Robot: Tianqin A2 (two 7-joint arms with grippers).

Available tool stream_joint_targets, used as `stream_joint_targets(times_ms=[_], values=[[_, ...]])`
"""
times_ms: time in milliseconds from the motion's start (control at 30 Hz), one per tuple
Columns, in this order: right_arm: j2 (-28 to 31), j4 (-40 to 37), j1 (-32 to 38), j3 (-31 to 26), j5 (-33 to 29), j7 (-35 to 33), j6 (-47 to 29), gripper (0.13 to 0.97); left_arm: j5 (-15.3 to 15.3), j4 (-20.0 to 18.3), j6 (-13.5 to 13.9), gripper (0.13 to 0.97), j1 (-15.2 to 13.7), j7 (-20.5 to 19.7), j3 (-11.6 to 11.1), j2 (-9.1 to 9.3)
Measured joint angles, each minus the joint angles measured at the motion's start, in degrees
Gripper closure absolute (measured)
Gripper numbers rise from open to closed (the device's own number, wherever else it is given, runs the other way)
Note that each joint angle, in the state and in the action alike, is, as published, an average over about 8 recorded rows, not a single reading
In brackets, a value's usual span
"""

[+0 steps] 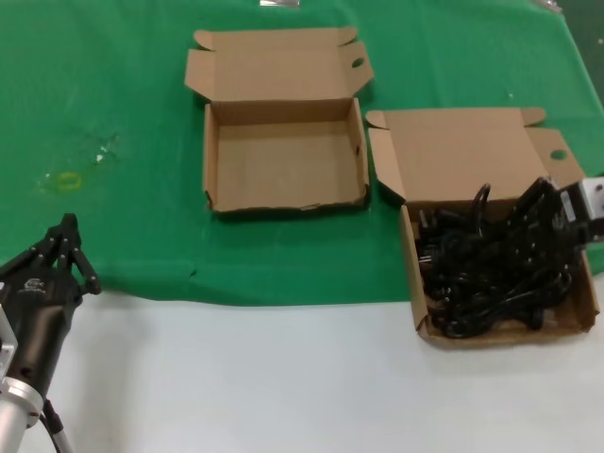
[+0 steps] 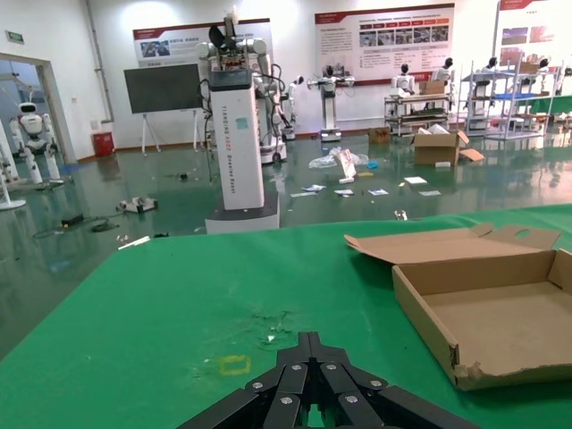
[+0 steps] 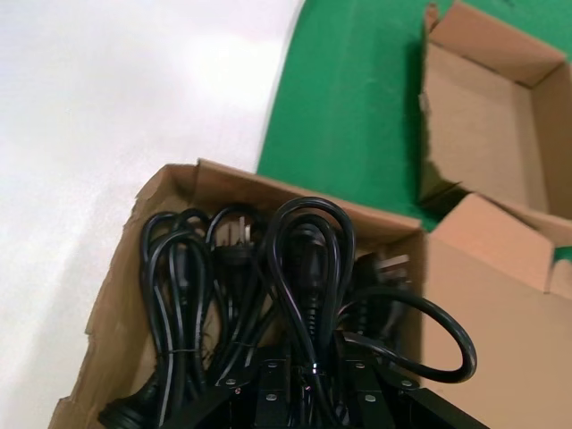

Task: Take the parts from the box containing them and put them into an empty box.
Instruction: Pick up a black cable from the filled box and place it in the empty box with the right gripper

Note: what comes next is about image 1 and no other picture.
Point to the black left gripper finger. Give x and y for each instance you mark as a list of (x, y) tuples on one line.
[(82, 264), (45, 245)]

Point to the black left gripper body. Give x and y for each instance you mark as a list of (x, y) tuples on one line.
[(40, 321)]

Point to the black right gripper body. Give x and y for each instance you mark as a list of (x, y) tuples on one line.
[(572, 212)]

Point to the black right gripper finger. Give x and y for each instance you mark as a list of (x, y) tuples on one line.
[(545, 247), (542, 200)]

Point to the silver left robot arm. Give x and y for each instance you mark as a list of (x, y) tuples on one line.
[(14, 415)]

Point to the open brown cardboard box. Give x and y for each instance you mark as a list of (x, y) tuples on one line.
[(462, 151), (283, 165)]

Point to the green table cloth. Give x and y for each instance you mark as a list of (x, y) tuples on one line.
[(118, 71)]

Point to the small grey metal object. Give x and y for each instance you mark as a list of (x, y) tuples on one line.
[(549, 5)]

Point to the flat silver metal object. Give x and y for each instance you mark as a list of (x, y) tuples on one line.
[(278, 3)]

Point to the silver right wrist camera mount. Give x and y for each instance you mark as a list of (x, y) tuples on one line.
[(595, 207)]

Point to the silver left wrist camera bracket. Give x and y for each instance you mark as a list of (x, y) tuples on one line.
[(5, 344)]

